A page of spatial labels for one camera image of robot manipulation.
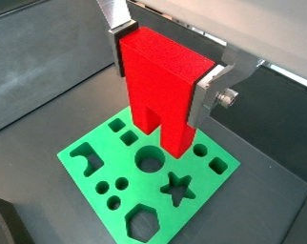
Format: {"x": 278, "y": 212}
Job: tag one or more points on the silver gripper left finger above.
{"x": 121, "y": 25}

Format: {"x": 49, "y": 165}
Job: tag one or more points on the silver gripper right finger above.
{"x": 211, "y": 90}

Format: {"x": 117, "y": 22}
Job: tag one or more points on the red double-square peg block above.
{"x": 161, "y": 72}

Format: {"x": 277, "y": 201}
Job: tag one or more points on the green shape-sorter board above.
{"x": 142, "y": 191}

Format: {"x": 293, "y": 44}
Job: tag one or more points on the black device corner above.
{"x": 13, "y": 232}

